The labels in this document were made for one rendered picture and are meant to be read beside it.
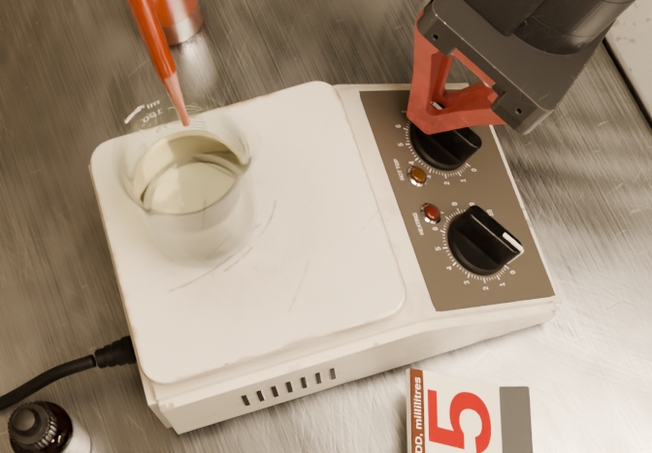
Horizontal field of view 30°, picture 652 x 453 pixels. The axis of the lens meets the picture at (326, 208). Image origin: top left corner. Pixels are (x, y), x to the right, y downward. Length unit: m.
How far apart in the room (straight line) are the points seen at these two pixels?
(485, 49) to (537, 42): 0.03
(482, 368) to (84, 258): 0.21
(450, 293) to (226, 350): 0.11
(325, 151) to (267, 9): 0.16
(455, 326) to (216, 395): 0.11
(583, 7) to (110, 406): 0.30
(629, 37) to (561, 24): 0.20
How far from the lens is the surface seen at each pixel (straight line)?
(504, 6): 0.49
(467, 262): 0.57
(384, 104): 0.59
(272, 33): 0.68
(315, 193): 0.55
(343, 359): 0.55
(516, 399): 0.61
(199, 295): 0.53
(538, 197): 0.64
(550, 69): 0.51
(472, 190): 0.60
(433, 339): 0.57
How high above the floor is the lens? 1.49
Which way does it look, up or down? 69 degrees down
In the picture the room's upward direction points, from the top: 6 degrees counter-clockwise
